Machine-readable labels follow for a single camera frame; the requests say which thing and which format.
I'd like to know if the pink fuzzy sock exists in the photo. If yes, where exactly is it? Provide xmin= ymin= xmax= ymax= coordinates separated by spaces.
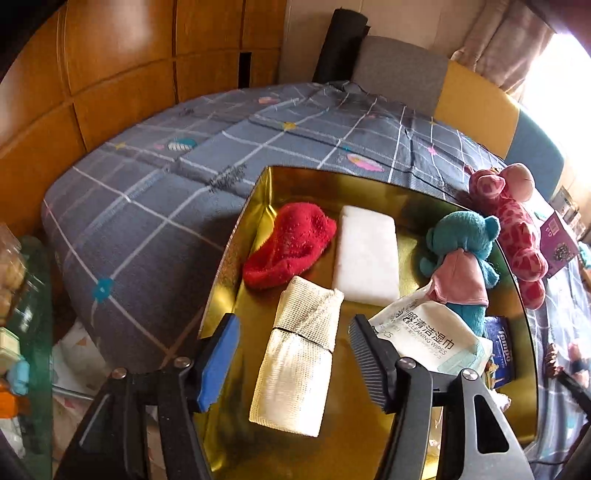
xmin=568 ymin=342 xmax=590 ymax=389

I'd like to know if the grey yellow blue headboard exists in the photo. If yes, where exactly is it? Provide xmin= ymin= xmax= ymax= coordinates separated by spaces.
xmin=352 ymin=36 xmax=564 ymax=201

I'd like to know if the cream knitted cloth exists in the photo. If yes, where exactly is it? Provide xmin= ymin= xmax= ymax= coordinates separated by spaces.
xmin=249 ymin=276 xmax=344 ymax=437

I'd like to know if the green glass side table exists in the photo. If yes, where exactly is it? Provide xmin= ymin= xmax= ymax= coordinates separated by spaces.
xmin=1 ymin=236 xmax=52 ymax=479

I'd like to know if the black rolled mat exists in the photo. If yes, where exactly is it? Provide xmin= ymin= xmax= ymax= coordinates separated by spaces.
xmin=312 ymin=8 xmax=370 ymax=84

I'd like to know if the purple cardboard box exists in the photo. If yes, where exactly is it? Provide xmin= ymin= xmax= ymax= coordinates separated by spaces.
xmin=540 ymin=211 xmax=579 ymax=278

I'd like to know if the grey checkered bed quilt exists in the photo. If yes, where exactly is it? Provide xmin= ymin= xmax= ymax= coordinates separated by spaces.
xmin=40 ymin=80 xmax=591 ymax=467

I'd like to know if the white sponge block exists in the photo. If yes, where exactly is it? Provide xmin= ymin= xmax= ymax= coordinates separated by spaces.
xmin=332 ymin=205 xmax=400 ymax=307

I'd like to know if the pink giraffe plush toy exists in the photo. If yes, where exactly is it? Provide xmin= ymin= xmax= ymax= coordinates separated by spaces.
xmin=468 ymin=163 xmax=548 ymax=310

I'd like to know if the white wet wipes pack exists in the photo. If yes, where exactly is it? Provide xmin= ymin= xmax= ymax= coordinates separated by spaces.
xmin=369 ymin=285 xmax=493 ymax=376

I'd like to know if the clear plastic food container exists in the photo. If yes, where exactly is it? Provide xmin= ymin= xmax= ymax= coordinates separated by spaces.
xmin=0 ymin=223 xmax=26 ymax=325

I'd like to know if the small white green box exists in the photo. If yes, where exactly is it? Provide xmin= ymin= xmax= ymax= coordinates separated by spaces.
xmin=0 ymin=327 xmax=21 ymax=376

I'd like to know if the pink patterned curtain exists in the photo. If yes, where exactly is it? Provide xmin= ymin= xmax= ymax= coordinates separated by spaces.
xmin=451 ymin=1 xmax=554 ymax=98

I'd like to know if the teal plush bear pink dress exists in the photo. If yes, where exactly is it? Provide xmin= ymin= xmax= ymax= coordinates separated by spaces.
xmin=419 ymin=211 xmax=501 ymax=336

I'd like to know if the blue tissue packet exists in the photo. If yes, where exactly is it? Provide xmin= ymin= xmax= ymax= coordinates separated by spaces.
xmin=484 ymin=316 xmax=516 ymax=390

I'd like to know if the wooden wardrobe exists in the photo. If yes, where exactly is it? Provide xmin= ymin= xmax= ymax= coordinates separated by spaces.
xmin=1 ymin=1 xmax=287 ymax=235

